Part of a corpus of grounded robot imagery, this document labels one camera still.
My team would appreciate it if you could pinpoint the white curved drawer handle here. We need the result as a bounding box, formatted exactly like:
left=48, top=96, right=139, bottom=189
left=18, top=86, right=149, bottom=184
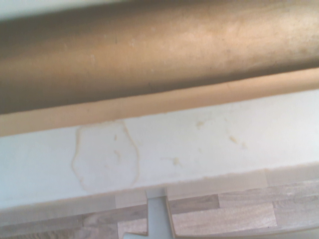
left=124, top=187, right=319, bottom=239

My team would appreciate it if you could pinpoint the white wooden drawer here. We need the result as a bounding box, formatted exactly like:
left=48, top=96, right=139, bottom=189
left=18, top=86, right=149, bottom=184
left=0, top=0, right=319, bottom=227

